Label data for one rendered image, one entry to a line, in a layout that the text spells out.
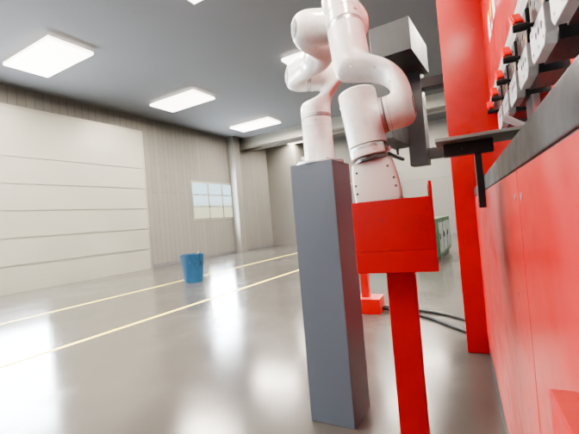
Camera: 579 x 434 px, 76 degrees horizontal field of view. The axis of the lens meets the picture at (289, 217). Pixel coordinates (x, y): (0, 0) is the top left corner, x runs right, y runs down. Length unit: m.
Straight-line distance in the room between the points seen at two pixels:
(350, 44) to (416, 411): 0.83
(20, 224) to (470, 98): 6.87
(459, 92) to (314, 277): 1.33
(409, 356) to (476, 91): 1.64
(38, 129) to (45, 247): 2.07
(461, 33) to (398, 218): 1.70
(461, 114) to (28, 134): 6.98
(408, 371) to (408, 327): 0.10
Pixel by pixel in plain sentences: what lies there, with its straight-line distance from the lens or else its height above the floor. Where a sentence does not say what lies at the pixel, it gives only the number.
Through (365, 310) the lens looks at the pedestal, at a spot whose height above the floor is 0.03.
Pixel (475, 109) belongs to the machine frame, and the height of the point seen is 1.29.
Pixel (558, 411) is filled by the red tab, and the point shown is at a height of 0.62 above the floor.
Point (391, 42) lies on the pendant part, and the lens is 2.57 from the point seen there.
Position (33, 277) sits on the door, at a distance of 7.63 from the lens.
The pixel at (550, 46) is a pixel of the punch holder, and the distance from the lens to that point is 0.99.
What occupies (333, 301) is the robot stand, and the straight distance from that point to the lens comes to 1.42.
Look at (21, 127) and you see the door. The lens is 7.86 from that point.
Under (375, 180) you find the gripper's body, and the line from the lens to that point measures 0.82.
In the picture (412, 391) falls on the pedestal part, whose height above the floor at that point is 0.39.
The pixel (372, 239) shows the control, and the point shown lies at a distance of 0.78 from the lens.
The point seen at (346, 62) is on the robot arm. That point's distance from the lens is 0.92.
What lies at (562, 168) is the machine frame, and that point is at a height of 0.81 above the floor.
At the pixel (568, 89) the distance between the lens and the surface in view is 0.34.
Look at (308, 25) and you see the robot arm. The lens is 1.19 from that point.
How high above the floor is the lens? 0.78
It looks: 1 degrees up
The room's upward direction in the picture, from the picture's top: 5 degrees counter-clockwise
